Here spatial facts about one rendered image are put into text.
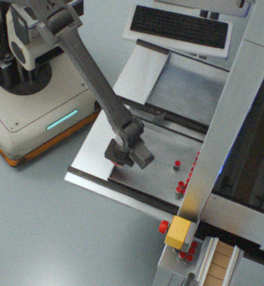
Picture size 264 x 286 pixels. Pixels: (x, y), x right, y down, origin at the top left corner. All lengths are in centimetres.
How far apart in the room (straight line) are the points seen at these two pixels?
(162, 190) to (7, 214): 113
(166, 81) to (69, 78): 86
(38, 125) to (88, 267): 73
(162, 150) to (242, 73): 89
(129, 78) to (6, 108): 86
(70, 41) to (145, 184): 58
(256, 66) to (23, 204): 192
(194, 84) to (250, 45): 109
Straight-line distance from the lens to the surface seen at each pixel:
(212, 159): 133
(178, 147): 191
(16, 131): 265
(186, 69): 211
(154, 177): 184
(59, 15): 152
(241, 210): 151
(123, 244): 268
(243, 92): 110
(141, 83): 205
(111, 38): 335
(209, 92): 207
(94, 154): 187
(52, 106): 271
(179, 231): 161
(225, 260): 172
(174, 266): 174
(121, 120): 156
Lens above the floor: 252
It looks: 60 degrees down
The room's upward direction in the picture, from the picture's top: 7 degrees clockwise
